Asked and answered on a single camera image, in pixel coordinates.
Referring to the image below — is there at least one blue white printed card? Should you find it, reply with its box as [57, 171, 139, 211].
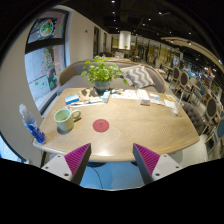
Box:
[149, 93, 162, 105]

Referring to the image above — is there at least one group of ceiling lights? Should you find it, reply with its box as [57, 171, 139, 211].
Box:
[109, 0, 208, 44]

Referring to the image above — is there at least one white round pillar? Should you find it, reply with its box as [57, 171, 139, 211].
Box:
[118, 30, 132, 51]

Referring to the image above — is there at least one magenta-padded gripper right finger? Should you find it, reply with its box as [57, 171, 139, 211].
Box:
[132, 143, 184, 186]

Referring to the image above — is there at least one light green mug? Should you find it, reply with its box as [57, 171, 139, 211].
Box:
[53, 108, 82, 133]

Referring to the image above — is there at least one grey zigzag pillow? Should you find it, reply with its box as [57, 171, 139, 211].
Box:
[119, 64, 156, 89]

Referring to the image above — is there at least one potted green leafy plant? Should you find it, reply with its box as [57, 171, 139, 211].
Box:
[80, 55, 128, 96]

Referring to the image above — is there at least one plain white paper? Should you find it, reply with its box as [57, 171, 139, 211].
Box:
[163, 99, 175, 109]

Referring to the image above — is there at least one group of round-backed chairs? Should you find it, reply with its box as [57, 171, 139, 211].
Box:
[169, 66, 224, 158]

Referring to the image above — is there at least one grey tufted chair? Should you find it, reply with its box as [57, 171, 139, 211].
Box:
[181, 100, 206, 136]

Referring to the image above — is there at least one white rectangular box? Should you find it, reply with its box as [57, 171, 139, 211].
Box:
[137, 88, 151, 106]

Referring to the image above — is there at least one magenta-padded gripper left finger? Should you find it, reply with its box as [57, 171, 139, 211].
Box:
[41, 142, 92, 185]

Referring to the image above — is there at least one clear drinking glass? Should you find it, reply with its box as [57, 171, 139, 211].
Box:
[172, 99, 185, 117]

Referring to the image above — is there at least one curved grey sofa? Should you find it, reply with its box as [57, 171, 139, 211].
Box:
[58, 59, 167, 96]

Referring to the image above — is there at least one dark-framed decorated window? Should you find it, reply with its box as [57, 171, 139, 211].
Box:
[24, 9, 69, 113]

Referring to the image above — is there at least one light blue tissue pack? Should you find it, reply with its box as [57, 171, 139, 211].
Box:
[101, 90, 111, 103]

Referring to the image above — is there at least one tan paper with dark shapes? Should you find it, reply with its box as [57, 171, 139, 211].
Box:
[79, 87, 99, 102]

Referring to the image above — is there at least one small blue white box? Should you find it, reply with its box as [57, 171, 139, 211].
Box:
[64, 93, 80, 106]

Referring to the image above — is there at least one flat round red coaster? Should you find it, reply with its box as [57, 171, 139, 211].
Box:
[92, 118, 110, 133]

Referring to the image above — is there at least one clear blue-labelled water bottle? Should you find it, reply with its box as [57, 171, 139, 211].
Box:
[18, 103, 47, 145]

